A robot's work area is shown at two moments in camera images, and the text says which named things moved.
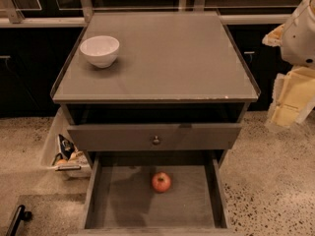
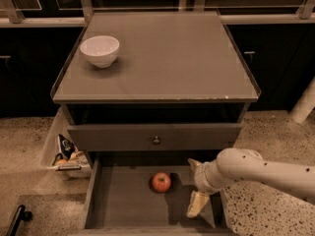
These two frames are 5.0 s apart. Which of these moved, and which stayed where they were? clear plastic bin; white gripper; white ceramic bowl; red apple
Moved: white gripper
Stayed: white ceramic bowl; red apple; clear plastic bin
